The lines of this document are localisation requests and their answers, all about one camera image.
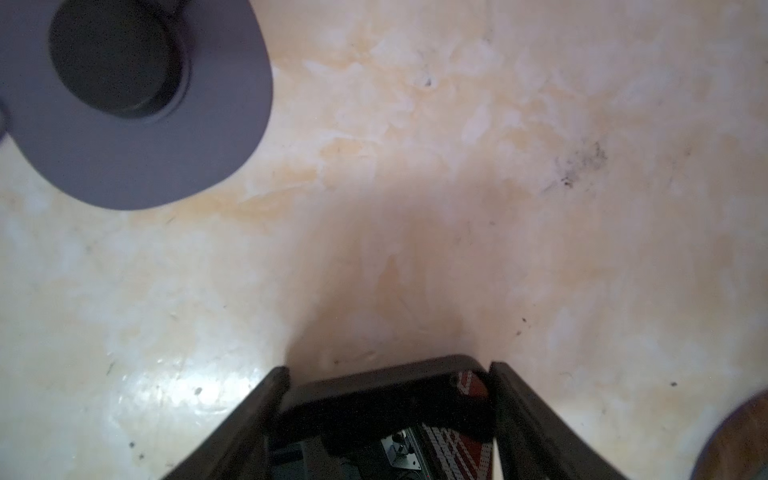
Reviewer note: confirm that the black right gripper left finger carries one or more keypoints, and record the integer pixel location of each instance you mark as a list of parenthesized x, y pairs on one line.
[(238, 448)]

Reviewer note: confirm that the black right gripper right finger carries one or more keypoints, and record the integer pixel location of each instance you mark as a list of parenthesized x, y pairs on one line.
[(533, 441)]

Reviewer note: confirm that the black phone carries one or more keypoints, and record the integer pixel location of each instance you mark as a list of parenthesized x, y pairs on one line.
[(431, 419)]

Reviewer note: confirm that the grey phone stand far right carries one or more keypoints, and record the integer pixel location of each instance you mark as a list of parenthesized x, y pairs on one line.
[(737, 450)]

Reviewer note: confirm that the grey phone stand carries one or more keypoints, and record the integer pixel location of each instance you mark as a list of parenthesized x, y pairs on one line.
[(129, 105), (737, 450)]

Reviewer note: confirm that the grey phone stand centre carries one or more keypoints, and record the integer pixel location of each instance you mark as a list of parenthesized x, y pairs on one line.
[(129, 105)]

